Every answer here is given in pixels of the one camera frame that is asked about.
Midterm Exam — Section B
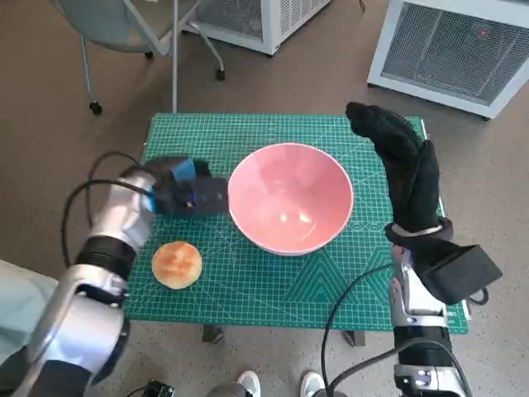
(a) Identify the bare left robot hand, blue tape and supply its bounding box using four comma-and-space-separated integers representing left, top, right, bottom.
146, 155, 231, 216

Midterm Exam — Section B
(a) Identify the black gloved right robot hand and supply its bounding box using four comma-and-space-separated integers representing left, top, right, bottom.
345, 101, 446, 233

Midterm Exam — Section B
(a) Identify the round toy bread bun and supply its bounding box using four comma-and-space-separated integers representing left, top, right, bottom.
151, 241, 203, 289

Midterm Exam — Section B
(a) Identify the pink bowl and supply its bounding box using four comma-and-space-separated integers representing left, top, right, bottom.
227, 143, 355, 256

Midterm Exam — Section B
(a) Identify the green cutting mat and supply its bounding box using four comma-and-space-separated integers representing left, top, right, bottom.
123, 113, 472, 334

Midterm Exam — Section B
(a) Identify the white cabinet with mesh front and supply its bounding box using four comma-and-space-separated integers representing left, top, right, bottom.
366, 0, 529, 121

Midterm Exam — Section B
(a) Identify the white metal pole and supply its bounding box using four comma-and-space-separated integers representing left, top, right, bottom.
171, 0, 179, 113

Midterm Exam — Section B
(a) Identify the grey office chair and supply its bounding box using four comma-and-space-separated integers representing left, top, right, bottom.
53, 0, 226, 116

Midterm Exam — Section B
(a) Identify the white cabinet with glass side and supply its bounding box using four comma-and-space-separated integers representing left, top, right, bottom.
183, 0, 331, 56

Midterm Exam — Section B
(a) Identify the small black device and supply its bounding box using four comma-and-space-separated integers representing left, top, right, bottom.
144, 378, 174, 397

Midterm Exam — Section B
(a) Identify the person's white shoe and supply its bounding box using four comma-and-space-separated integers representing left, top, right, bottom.
237, 370, 261, 397
300, 371, 326, 397

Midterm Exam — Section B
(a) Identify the person's grey leg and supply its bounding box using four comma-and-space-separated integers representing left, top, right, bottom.
206, 380, 249, 397

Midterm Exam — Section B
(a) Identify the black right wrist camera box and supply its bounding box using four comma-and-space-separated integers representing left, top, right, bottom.
412, 243, 503, 307

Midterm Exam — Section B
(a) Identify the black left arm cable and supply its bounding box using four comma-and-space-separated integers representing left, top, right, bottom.
61, 151, 148, 268

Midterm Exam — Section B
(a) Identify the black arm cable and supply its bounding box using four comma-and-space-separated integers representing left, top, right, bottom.
322, 266, 398, 397
328, 345, 400, 392
61, 151, 148, 268

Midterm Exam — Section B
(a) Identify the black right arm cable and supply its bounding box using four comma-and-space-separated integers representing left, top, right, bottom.
322, 266, 398, 397
328, 345, 400, 392

